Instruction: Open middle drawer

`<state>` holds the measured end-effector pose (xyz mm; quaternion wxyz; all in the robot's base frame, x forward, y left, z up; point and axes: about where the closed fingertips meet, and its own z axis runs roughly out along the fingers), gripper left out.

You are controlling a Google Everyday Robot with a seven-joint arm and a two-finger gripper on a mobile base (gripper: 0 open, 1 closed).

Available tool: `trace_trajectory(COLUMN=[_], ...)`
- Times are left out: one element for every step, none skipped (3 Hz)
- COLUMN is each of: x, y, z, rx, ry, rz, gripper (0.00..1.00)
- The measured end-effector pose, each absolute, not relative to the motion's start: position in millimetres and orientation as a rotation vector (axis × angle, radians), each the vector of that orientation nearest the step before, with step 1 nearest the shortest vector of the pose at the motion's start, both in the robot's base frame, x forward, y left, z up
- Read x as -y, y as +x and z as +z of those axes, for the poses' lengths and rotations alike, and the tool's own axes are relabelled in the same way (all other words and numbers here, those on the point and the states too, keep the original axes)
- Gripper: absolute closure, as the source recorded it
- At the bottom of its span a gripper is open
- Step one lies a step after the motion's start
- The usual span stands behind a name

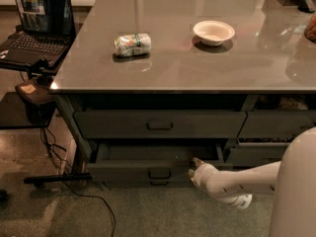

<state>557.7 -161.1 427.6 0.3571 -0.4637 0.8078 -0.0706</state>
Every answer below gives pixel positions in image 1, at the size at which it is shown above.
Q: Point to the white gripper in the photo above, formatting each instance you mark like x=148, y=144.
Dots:
x=201, y=174

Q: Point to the grey drawer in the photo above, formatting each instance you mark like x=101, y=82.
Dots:
x=253, y=154
x=159, y=124
x=147, y=185
x=153, y=162
x=277, y=124

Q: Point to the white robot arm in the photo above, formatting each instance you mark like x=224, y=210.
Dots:
x=291, y=181

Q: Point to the white paper bowl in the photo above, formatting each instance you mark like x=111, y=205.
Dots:
x=213, y=33

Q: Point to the wrapped food package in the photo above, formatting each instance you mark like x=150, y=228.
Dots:
x=132, y=45

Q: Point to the black laptop stand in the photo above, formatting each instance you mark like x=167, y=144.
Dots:
x=30, y=106

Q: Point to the brown object counter edge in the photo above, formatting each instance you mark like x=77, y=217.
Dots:
x=310, y=30

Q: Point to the black laptop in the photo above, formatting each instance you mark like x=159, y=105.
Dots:
x=46, y=34

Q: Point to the grey counter cabinet frame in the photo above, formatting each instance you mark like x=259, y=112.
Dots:
x=151, y=140

